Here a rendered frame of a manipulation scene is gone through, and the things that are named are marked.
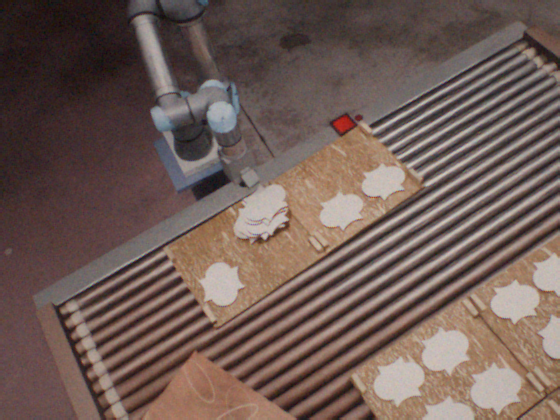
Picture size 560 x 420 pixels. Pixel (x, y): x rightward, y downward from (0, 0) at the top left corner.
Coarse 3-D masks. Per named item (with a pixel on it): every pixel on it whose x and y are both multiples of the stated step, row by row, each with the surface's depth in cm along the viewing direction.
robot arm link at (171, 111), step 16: (128, 0) 180; (144, 0) 178; (128, 16) 178; (144, 16) 177; (160, 16) 183; (144, 32) 176; (160, 32) 180; (144, 48) 175; (160, 48) 176; (144, 64) 176; (160, 64) 173; (160, 80) 172; (176, 80) 176; (160, 96) 171; (176, 96) 172; (160, 112) 169; (176, 112) 169; (160, 128) 170
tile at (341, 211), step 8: (336, 200) 202; (344, 200) 202; (352, 200) 202; (360, 200) 201; (328, 208) 201; (336, 208) 201; (344, 208) 200; (352, 208) 200; (360, 208) 200; (320, 216) 200; (328, 216) 199; (336, 216) 199; (344, 216) 199; (352, 216) 198; (360, 216) 198; (328, 224) 198; (336, 224) 197; (344, 224) 197
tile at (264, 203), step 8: (256, 192) 199; (264, 192) 199; (272, 192) 199; (280, 192) 198; (248, 200) 198; (256, 200) 198; (264, 200) 197; (272, 200) 197; (280, 200) 197; (248, 208) 196; (256, 208) 196; (264, 208) 196; (272, 208) 195; (280, 208) 195; (248, 216) 195; (256, 216) 194; (264, 216) 194; (272, 216) 194
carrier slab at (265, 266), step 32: (224, 224) 203; (288, 224) 201; (192, 256) 198; (224, 256) 197; (256, 256) 196; (288, 256) 194; (320, 256) 193; (192, 288) 192; (256, 288) 190; (224, 320) 185
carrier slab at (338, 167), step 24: (336, 144) 216; (360, 144) 215; (312, 168) 212; (336, 168) 211; (360, 168) 209; (408, 168) 207; (288, 192) 207; (312, 192) 206; (336, 192) 205; (360, 192) 204; (408, 192) 202; (312, 216) 201; (336, 240) 196
